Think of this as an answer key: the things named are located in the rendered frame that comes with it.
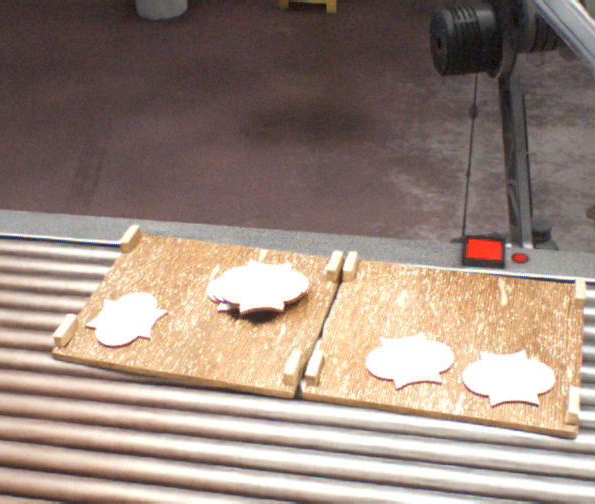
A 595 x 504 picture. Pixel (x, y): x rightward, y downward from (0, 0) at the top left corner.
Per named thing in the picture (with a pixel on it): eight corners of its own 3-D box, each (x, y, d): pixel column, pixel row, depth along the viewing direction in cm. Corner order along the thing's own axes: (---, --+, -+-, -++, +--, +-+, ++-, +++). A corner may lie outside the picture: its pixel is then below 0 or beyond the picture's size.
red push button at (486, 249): (467, 244, 189) (468, 238, 188) (500, 246, 188) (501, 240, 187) (465, 263, 184) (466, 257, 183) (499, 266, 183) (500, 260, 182)
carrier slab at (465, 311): (350, 265, 185) (350, 258, 184) (584, 292, 175) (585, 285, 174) (303, 399, 157) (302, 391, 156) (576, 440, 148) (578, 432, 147)
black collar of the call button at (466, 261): (463, 241, 190) (464, 234, 189) (505, 244, 188) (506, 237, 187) (461, 266, 184) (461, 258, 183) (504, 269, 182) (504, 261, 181)
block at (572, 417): (566, 396, 153) (568, 383, 152) (579, 398, 153) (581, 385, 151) (564, 425, 148) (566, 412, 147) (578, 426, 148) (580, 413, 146)
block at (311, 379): (314, 360, 162) (313, 347, 160) (325, 362, 162) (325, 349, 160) (304, 386, 157) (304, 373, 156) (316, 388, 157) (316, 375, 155)
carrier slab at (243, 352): (136, 238, 194) (135, 231, 193) (346, 266, 184) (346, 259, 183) (52, 359, 167) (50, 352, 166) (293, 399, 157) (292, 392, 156)
